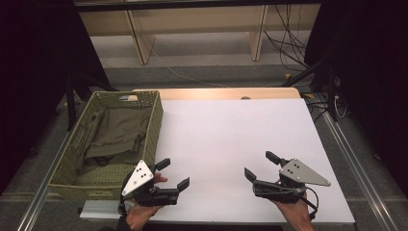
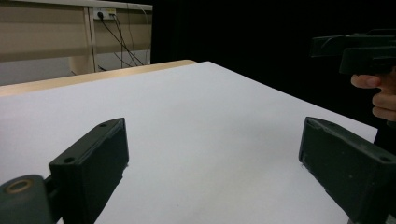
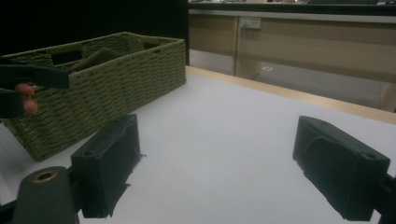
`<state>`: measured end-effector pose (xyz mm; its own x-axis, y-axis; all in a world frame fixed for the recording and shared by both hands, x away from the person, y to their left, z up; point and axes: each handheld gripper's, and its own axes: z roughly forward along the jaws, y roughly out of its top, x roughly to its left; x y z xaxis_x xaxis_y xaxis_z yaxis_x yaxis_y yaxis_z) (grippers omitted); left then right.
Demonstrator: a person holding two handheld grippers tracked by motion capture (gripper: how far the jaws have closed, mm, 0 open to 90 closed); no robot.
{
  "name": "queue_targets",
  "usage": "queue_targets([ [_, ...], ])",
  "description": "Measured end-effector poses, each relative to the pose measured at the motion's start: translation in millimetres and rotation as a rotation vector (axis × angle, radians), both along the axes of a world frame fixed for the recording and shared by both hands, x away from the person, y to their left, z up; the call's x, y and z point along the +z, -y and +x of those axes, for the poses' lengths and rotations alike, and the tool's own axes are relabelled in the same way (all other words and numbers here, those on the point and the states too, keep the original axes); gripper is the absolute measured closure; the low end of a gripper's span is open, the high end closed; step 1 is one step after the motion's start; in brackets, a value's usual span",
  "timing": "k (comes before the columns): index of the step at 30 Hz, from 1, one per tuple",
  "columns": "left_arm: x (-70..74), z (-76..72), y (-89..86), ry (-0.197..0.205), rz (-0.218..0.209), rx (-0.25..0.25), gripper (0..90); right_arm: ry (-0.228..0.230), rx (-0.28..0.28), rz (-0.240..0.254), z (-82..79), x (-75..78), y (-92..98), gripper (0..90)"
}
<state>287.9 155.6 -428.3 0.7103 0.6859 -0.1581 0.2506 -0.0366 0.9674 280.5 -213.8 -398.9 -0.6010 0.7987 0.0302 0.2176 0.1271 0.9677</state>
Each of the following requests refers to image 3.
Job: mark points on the white wall socket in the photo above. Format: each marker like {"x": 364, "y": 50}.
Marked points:
{"x": 250, "y": 23}

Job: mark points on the black curtain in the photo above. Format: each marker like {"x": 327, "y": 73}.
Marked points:
{"x": 77, "y": 18}

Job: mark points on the white table cover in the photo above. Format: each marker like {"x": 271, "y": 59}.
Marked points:
{"x": 218, "y": 140}

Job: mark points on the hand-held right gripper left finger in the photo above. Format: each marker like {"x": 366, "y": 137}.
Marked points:
{"x": 102, "y": 161}

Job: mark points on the green woven basket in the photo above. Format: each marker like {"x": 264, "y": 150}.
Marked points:
{"x": 102, "y": 93}

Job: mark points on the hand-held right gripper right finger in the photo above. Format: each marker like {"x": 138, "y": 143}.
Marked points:
{"x": 339, "y": 168}

